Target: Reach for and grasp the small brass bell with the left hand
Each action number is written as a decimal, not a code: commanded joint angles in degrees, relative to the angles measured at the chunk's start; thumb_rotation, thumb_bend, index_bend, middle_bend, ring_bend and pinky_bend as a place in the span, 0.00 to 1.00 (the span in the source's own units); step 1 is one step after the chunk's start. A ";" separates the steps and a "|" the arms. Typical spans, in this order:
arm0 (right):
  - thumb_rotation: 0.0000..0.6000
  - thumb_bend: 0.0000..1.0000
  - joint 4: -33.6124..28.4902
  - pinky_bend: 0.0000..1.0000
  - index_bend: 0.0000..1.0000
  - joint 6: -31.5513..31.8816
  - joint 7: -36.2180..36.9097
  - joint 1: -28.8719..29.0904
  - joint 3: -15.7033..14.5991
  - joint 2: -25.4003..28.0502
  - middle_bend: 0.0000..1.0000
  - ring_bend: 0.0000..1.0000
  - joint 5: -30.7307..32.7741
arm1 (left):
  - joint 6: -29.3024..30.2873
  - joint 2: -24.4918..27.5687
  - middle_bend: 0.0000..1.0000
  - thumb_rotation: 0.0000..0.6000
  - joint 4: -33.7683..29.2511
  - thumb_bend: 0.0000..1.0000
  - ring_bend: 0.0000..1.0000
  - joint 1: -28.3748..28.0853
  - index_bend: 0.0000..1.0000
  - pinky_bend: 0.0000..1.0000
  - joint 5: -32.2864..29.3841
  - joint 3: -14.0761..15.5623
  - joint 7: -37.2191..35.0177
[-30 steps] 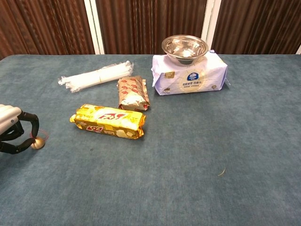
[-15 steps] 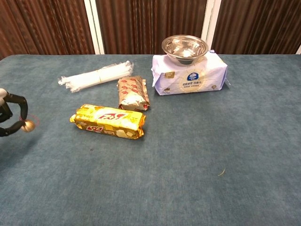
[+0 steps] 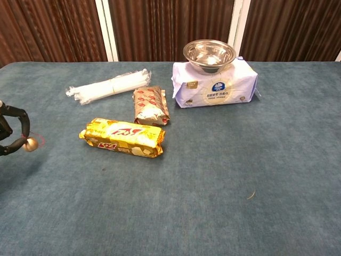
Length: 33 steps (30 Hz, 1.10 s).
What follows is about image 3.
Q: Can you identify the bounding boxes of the yellow biscuit packet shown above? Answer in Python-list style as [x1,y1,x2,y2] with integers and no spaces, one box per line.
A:
[78,117,166,159]

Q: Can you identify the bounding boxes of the silver snack packet red print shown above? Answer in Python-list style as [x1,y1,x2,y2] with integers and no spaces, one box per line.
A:
[132,85,171,127]

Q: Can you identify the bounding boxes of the white vertical frame post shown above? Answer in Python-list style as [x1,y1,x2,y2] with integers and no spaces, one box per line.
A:
[228,0,251,55]
[95,0,119,62]

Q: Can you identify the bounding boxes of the brown pleated curtain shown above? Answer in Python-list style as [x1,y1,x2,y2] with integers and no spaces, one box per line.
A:
[0,0,341,68]

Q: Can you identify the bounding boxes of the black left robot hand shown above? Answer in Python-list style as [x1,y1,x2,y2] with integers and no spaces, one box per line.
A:
[0,100,30,157]

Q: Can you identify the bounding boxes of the lavender tissue pack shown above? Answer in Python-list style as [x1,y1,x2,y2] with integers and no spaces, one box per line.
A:
[170,55,262,109]

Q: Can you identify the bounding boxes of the stainless steel bowl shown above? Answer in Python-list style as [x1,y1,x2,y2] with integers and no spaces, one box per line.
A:
[182,39,237,75]

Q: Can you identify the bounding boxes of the bundle of white wrapped straws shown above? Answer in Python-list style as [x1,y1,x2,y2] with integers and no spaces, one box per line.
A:
[65,68,152,106]

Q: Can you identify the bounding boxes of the gold bell with red loop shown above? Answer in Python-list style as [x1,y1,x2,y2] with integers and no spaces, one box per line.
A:
[20,131,45,153]

